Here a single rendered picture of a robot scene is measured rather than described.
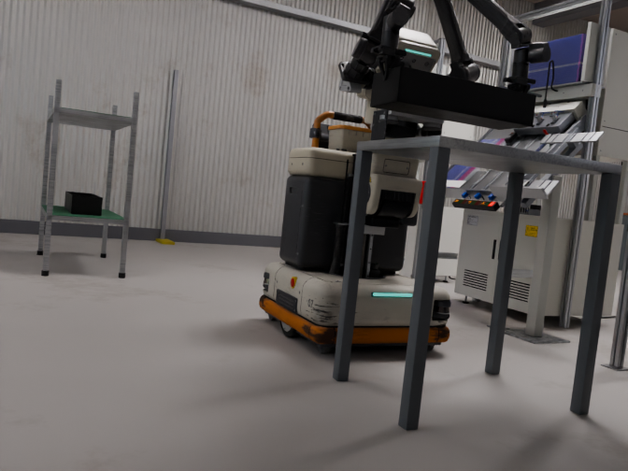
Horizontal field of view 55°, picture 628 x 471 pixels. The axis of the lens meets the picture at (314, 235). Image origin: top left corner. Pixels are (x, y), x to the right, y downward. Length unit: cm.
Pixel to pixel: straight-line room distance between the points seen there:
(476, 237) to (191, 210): 319
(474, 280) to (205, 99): 344
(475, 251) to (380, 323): 167
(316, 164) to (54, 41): 388
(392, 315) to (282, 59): 455
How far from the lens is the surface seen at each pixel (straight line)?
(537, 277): 323
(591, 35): 380
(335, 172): 258
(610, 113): 392
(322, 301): 226
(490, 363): 243
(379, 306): 237
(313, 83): 671
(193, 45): 627
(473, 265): 396
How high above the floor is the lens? 61
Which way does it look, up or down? 4 degrees down
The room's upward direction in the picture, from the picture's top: 6 degrees clockwise
